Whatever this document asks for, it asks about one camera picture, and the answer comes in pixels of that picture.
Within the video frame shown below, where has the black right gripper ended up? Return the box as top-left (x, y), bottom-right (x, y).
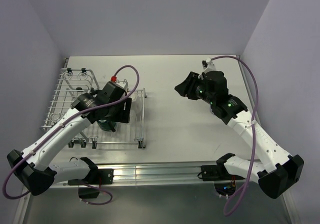
top-left (174, 71), bottom-right (216, 104)

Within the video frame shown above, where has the white ceramic mug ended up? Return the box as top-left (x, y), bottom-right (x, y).
top-left (130, 91), bottom-right (139, 108)

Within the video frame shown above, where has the dark green mug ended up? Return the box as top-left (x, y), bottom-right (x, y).
top-left (97, 120), bottom-right (117, 132)

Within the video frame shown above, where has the lavender plastic cup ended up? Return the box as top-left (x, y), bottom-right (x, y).
top-left (209, 107), bottom-right (215, 115)

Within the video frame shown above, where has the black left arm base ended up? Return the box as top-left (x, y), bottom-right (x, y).
top-left (67, 168), bottom-right (115, 200)

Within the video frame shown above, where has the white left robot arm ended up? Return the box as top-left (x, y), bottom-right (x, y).
top-left (7, 80), bottom-right (133, 196)

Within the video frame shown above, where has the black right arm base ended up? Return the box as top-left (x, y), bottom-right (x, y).
top-left (197, 165), bottom-right (244, 199)

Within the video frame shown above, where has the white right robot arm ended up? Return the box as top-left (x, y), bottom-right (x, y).
top-left (174, 71), bottom-right (305, 199)

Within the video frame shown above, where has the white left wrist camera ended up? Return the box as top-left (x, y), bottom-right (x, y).
top-left (110, 76), bottom-right (129, 92)

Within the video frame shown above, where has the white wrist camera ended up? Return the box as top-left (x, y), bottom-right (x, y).
top-left (110, 76), bottom-right (129, 92)
top-left (201, 58), bottom-right (217, 73)

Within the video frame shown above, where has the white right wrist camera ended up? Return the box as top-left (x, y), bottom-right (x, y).
top-left (201, 58), bottom-right (217, 73)

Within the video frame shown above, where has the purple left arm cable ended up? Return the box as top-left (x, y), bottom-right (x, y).
top-left (2, 64), bottom-right (141, 206)

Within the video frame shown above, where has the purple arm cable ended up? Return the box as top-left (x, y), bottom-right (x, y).
top-left (2, 64), bottom-right (141, 206)
top-left (212, 55), bottom-right (258, 217)

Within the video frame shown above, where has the aluminium rail frame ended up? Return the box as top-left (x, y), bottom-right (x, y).
top-left (12, 55), bottom-right (303, 224)

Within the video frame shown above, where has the white wire dish rack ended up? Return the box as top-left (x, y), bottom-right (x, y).
top-left (41, 65), bottom-right (147, 149)

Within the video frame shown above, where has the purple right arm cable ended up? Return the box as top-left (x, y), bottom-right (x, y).
top-left (212, 55), bottom-right (258, 217)

